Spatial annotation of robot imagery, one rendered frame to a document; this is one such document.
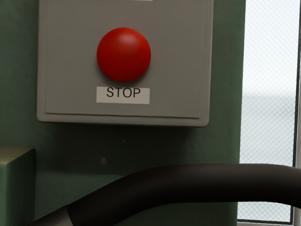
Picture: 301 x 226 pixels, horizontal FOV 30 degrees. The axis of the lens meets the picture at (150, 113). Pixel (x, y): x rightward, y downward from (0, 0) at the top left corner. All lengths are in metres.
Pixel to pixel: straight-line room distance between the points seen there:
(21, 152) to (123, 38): 0.10
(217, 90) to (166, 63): 0.07
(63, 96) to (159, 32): 0.07
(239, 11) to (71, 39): 0.12
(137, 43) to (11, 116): 0.12
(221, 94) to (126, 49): 0.10
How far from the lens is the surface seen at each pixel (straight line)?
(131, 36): 0.31
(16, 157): 0.34
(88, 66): 0.32
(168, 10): 0.32
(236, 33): 0.39
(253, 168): 0.35
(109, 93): 0.32
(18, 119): 0.39
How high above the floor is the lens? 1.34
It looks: 3 degrees down
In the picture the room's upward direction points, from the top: 2 degrees clockwise
